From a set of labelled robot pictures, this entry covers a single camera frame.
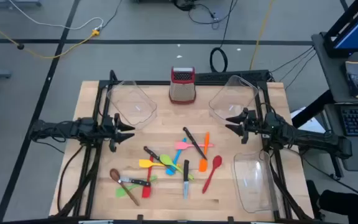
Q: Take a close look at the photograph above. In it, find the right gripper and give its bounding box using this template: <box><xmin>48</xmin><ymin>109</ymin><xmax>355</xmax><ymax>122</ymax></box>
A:
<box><xmin>224</xmin><ymin>107</ymin><xmax>262</xmax><ymax>145</ymax></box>

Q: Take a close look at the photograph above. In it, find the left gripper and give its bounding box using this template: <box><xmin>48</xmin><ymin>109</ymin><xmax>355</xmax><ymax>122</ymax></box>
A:
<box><xmin>101</xmin><ymin>113</ymin><xmax>136</xmax><ymax>153</ymax></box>

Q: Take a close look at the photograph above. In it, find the serrated knife riveted handle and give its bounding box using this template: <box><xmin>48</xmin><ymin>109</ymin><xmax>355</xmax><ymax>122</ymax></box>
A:
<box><xmin>143</xmin><ymin>146</ymin><xmax>162</xmax><ymax>162</ymax></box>

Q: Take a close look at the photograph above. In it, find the yellow silicone spatula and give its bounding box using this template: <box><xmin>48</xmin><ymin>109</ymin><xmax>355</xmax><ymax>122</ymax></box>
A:
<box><xmin>139</xmin><ymin>159</ymin><xmax>167</xmax><ymax>169</ymax></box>

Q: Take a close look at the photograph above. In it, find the wooden spoon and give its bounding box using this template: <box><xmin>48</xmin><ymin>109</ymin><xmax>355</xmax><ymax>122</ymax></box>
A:
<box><xmin>109</xmin><ymin>168</ymin><xmax>140</xmax><ymax>207</ymax></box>

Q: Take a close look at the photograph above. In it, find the long black-handled knife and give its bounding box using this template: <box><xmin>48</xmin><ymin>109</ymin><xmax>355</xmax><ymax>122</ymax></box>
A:
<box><xmin>182</xmin><ymin>126</ymin><xmax>208</xmax><ymax>161</ymax></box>

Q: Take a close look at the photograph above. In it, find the lime green silicone spoon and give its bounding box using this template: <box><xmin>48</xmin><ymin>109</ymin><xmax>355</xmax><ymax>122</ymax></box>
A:
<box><xmin>159</xmin><ymin>154</ymin><xmax>195</xmax><ymax>181</ymax></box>

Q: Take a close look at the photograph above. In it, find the small knife riveted handle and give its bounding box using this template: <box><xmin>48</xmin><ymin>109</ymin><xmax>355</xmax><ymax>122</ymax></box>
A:
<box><xmin>118</xmin><ymin>176</ymin><xmax>152</xmax><ymax>187</ymax></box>

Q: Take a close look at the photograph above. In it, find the orange silicone spatula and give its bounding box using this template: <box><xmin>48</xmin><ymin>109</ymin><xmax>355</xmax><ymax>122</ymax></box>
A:
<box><xmin>198</xmin><ymin>131</ymin><xmax>211</xmax><ymax>173</ymax></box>

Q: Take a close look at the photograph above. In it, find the blue silicone spatula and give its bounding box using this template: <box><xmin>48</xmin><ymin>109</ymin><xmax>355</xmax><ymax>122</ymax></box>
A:
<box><xmin>165</xmin><ymin>137</ymin><xmax>188</xmax><ymax>176</ymax></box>

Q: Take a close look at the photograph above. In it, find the pink silicone spatula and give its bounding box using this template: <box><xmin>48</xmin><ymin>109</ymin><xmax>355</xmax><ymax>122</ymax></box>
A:
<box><xmin>175</xmin><ymin>141</ymin><xmax>215</xmax><ymax>151</ymax></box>

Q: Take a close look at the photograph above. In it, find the paring knife smooth black handle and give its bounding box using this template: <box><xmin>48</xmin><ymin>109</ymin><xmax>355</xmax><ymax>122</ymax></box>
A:
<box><xmin>183</xmin><ymin>159</ymin><xmax>190</xmax><ymax>200</ymax></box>

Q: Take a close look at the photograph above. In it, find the clear plastic bin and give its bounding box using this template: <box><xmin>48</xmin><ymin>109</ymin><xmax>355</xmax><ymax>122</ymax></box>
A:
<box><xmin>232</xmin><ymin>151</ymin><xmax>283</xmax><ymax>214</ymax></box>
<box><xmin>208</xmin><ymin>75</ymin><xmax>259</xmax><ymax>125</ymax></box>
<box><xmin>106</xmin><ymin>80</ymin><xmax>158</xmax><ymax>131</ymax></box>

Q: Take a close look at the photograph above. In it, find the red silicone spoon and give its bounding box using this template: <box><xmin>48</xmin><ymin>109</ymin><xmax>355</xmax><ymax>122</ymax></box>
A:
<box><xmin>201</xmin><ymin>155</ymin><xmax>223</xmax><ymax>194</ymax></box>

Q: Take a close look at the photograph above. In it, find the green silicone spatula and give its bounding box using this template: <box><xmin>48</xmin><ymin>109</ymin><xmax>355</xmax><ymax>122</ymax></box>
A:
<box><xmin>115</xmin><ymin>174</ymin><xmax>158</xmax><ymax>198</ymax></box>

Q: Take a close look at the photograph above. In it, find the red silicone spatula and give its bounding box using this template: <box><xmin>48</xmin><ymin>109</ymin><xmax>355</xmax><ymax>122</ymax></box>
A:
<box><xmin>141</xmin><ymin>155</ymin><xmax>154</xmax><ymax>199</ymax></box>

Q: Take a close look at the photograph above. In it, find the red steel box grater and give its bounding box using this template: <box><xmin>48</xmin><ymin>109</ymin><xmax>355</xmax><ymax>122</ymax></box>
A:
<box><xmin>168</xmin><ymin>66</ymin><xmax>197</xmax><ymax>105</ymax></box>

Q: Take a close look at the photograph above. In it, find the white paper sheet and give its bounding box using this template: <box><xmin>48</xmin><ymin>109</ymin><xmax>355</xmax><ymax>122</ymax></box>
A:
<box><xmin>290</xmin><ymin>107</ymin><xmax>326</xmax><ymax>134</ymax></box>

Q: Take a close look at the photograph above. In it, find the grey desk cart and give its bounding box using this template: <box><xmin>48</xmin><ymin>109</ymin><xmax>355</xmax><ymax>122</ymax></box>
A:
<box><xmin>311</xmin><ymin>30</ymin><xmax>358</xmax><ymax>172</ymax></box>

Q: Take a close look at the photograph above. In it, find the person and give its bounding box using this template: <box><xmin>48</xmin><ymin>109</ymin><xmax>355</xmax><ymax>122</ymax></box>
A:
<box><xmin>306</xmin><ymin>151</ymin><xmax>358</xmax><ymax>224</ymax></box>

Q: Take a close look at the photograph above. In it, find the black aluminium rig frame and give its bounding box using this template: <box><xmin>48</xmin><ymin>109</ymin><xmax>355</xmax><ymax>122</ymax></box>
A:
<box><xmin>54</xmin><ymin>70</ymin><xmax>315</xmax><ymax>224</ymax></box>

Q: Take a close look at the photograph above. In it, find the black coiled cable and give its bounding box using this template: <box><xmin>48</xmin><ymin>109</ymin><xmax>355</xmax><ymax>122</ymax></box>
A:
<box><xmin>209</xmin><ymin>0</ymin><xmax>239</xmax><ymax>73</ymax></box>

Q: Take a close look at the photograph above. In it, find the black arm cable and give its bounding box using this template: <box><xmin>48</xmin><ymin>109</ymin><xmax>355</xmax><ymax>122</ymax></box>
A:
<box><xmin>57</xmin><ymin>144</ymin><xmax>85</xmax><ymax>215</ymax></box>

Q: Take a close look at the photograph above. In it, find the yellow cable with plug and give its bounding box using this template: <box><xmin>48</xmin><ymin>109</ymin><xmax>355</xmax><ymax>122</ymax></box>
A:
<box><xmin>0</xmin><ymin>12</ymin><xmax>101</xmax><ymax>60</ymax></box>

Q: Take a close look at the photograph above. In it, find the thin black cable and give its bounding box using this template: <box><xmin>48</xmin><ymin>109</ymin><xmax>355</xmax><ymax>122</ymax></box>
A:
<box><xmin>101</xmin><ymin>0</ymin><xmax>124</xmax><ymax>30</ymax></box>

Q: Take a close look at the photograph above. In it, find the white floor cable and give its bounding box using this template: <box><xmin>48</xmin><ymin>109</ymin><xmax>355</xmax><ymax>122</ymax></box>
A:
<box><xmin>7</xmin><ymin>0</ymin><xmax>104</xmax><ymax>31</ymax></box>

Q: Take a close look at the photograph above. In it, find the black cable bundle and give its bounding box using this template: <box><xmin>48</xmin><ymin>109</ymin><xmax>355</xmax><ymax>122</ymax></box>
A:
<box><xmin>174</xmin><ymin>0</ymin><xmax>239</xmax><ymax>30</ymax></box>

